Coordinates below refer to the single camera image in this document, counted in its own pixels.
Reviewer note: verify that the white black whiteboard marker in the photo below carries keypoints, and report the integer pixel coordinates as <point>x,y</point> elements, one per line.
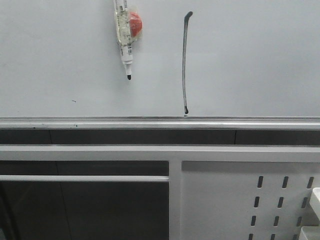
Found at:
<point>123,34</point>

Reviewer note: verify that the red round magnet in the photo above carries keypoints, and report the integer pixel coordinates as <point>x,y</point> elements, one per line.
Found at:
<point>135,23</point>

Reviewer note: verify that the white whiteboard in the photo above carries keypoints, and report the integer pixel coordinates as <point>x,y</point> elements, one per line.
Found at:
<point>227,58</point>

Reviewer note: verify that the white perforated pegboard panel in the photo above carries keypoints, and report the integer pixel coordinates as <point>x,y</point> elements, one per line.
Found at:
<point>247,200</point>

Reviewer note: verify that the white plastic bin upper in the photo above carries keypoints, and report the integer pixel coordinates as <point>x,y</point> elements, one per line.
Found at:
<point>315,201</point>

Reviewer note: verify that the white plastic bin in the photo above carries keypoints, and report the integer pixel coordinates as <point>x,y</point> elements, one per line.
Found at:
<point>315,201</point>
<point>309,233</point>

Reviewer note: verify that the white plastic bin lower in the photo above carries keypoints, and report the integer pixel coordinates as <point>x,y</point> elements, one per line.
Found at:
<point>309,233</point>

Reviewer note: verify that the white metal frame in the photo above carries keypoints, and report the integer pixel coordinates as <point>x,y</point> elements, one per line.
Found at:
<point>109,192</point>

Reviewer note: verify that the aluminium whiteboard tray rail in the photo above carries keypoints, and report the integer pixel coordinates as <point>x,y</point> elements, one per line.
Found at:
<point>167,123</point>

